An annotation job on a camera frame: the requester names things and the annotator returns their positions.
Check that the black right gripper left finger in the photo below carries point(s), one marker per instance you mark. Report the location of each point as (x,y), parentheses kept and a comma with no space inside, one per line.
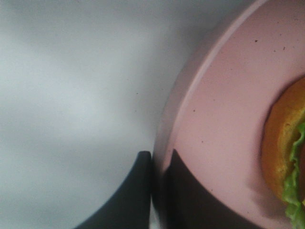
(129,206)

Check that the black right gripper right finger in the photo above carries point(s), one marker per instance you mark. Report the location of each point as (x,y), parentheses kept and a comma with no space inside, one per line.
(183,203)

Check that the pink round plate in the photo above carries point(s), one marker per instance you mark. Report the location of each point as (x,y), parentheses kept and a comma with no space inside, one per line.
(215,113)

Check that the burger with lettuce and cheese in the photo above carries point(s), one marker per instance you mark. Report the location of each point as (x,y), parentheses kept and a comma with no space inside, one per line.
(283,151)

